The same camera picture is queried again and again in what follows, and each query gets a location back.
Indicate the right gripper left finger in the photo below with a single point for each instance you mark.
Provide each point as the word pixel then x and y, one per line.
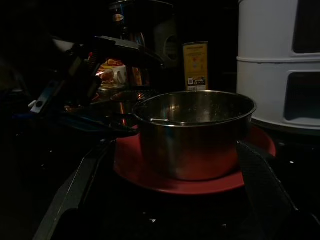
pixel 75 180

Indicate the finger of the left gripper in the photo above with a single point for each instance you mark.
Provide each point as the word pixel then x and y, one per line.
pixel 105 123
pixel 130 55

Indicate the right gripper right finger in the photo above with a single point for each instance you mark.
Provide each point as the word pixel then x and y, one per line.
pixel 262 187

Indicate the pink red plate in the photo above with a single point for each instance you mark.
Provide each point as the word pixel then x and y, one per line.
pixel 190 187

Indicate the steel cooking pot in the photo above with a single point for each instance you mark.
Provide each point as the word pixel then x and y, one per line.
pixel 195 145

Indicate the orange printed white container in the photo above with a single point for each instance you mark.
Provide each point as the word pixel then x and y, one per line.
pixel 113 72

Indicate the shiny steel jug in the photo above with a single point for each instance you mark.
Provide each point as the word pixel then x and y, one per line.
pixel 132 30

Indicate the grey black appliance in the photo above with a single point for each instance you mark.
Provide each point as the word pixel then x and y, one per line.
pixel 166 40

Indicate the yellow cardboard box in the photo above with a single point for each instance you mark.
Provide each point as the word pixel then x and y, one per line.
pixel 195 65

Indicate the white three-tier storage rack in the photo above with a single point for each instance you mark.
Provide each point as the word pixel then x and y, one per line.
pixel 265 75

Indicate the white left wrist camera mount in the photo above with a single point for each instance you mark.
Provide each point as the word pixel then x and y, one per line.
pixel 62 45

